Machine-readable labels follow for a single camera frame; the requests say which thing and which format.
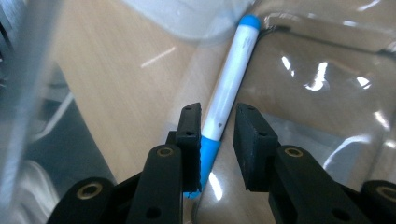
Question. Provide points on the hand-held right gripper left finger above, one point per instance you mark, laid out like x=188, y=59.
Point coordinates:
x=155, y=186

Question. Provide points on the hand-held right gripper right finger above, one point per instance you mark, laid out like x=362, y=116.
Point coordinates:
x=299, y=186

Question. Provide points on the clear plastic box grey latches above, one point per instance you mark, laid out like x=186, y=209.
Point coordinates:
x=311, y=102

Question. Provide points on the sky blue cap white marker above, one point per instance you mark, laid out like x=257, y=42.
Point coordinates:
x=230, y=81

